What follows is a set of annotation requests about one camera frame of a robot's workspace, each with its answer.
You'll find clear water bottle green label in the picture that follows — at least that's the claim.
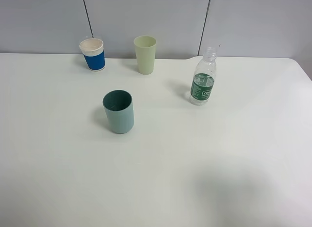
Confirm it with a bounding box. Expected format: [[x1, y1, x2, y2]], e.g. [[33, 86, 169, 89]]
[[190, 47, 217, 105]]

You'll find blue white paper cup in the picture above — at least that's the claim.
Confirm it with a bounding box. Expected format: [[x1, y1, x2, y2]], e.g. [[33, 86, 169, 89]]
[[79, 37, 105, 71]]

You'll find teal plastic cup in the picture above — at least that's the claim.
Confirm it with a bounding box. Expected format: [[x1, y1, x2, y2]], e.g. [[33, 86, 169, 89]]
[[102, 90, 134, 134]]

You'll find light green plastic cup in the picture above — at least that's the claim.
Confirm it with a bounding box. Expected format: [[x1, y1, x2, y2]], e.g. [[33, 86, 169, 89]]
[[134, 36, 156, 75]]

